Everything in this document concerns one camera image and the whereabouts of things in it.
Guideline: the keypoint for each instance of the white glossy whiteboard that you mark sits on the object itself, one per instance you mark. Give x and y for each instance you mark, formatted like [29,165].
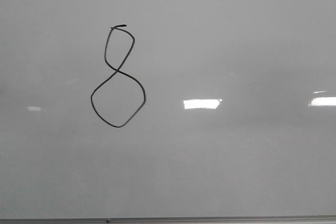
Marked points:
[167,108]

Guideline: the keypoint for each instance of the grey aluminium whiteboard frame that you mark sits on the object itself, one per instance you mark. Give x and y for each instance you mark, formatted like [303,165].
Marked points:
[254,219]

